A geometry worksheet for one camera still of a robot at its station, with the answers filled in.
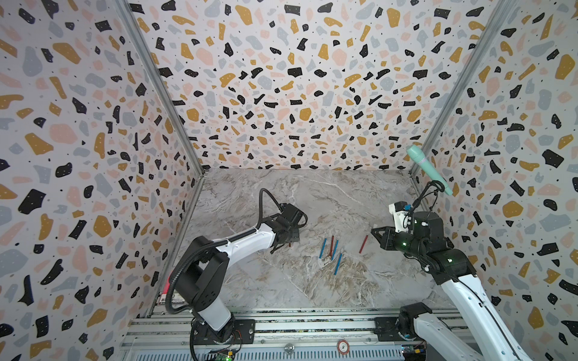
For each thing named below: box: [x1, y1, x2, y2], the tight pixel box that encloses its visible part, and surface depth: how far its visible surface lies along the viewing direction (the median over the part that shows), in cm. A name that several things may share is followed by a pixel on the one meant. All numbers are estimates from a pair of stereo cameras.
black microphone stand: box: [411, 179, 445, 213], surface depth 86 cm
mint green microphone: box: [407, 144, 454, 196], surface depth 82 cm
